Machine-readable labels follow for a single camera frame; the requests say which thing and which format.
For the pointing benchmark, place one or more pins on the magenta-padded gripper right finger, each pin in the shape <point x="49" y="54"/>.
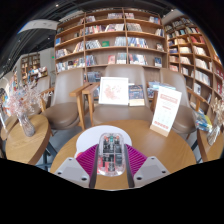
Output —
<point x="136" y="161"/>

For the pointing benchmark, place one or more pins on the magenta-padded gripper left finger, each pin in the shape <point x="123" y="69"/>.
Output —
<point x="85" y="161"/>

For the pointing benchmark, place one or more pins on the transparent computer mouse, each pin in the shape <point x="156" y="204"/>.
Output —
<point x="111" y="155"/>

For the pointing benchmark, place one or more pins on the white mouse pad red rest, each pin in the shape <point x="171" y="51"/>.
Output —
<point x="89" y="137"/>

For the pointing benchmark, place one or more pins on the beige upholstered wooden armchair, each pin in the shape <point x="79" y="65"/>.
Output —
<point x="123" y="113"/>
<point x="183" y="116"/>
<point x="65" y="113"/>

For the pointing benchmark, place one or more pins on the white orange sign wooden base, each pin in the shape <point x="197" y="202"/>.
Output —
<point x="165" y="110"/>

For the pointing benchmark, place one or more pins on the dark cover book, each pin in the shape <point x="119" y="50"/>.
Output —
<point x="136" y="95"/>

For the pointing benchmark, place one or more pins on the glass vase dried pink flowers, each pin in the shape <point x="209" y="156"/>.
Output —
<point x="26" y="125"/>

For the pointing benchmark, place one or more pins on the white framed picture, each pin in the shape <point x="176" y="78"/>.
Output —
<point x="113" y="90"/>

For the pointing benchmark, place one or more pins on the blue magazine stack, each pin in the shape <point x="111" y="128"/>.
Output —
<point x="203" y="121"/>

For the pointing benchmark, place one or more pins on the light blue book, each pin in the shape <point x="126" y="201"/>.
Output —
<point x="160" y="86"/>

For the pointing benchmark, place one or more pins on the glass vase dried pale flowers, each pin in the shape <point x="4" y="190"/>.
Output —
<point x="214" y="133"/>

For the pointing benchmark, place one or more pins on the orange display shelf with books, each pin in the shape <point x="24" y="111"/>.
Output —
<point x="3" y="100"/>

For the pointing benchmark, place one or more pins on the small distant bookshelf unit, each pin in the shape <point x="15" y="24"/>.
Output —
<point x="30" y="65"/>

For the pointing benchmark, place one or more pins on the tall wooden bookshelf unit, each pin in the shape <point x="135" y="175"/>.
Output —
<point x="196" y="53"/>

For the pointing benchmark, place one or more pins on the wide wooden bookshelf unit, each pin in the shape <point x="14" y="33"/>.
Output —
<point x="110" y="40"/>

